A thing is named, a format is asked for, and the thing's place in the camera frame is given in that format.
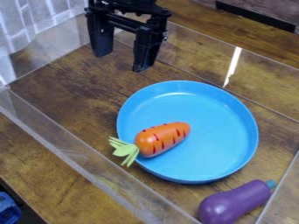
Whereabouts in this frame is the blue object at corner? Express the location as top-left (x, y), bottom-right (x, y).
top-left (0, 192), bottom-right (22, 224)

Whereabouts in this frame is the orange toy carrot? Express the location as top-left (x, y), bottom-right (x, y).
top-left (108, 122), bottom-right (192, 167)

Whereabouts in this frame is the white tiled curtain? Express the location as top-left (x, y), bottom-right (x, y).
top-left (0, 0), bottom-right (88, 54)

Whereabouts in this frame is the blue round plastic tray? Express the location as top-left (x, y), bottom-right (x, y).
top-left (116, 80), bottom-right (257, 184)

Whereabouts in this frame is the purple toy eggplant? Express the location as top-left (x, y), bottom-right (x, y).
top-left (197, 179), bottom-right (276, 224)

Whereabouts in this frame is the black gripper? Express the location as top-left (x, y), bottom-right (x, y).
top-left (85, 0), bottom-right (172, 73)

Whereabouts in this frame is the clear acrylic enclosure wall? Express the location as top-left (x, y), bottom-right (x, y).
top-left (0, 0), bottom-right (299, 224)

